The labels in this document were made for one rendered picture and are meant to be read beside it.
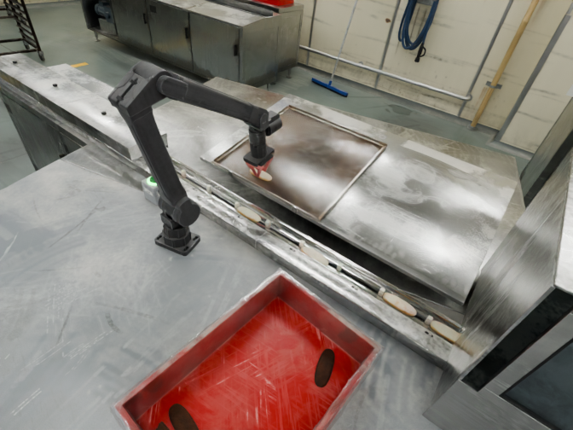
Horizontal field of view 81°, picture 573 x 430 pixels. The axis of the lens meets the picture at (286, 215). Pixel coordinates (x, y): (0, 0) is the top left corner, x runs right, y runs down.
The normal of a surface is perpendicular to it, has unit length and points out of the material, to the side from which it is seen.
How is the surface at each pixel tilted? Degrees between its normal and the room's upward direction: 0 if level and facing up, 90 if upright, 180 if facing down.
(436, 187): 10
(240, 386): 0
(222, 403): 0
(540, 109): 90
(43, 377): 0
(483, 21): 90
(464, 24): 90
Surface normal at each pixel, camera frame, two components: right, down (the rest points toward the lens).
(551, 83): -0.59, 0.48
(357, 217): 0.00, -0.65
